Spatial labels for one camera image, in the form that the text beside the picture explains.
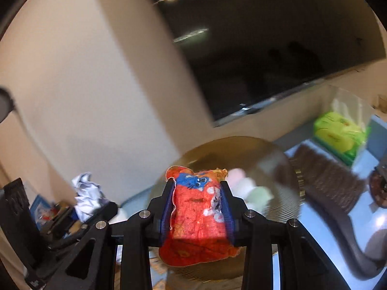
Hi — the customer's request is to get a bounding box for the paper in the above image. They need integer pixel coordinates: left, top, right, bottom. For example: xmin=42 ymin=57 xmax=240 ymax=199
xmin=72 ymin=172 xmax=109 ymax=223

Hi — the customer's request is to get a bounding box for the brown bristle brush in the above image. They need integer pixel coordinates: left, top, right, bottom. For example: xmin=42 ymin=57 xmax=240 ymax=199
xmin=292 ymin=143 xmax=386 ymax=279

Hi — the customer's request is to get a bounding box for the blue printed booklet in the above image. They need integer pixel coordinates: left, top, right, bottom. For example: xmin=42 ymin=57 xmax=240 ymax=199
xmin=30 ymin=195 xmax=54 ymax=230

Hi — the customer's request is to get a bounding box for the green tissue pack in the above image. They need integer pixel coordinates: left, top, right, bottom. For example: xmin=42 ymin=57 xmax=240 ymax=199
xmin=313 ymin=111 xmax=371 ymax=166

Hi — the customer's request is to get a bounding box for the woven wicker basket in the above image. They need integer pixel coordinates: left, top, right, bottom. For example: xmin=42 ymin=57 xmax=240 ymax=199
xmin=148 ymin=135 xmax=305 ymax=282

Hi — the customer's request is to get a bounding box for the red orange snack bag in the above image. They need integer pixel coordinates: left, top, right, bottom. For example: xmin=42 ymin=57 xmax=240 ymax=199
xmin=159 ymin=166 xmax=240 ymax=267

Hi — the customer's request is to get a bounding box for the black wall television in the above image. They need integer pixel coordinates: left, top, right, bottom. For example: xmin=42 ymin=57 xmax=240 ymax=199
xmin=153 ymin=0 xmax=386 ymax=125

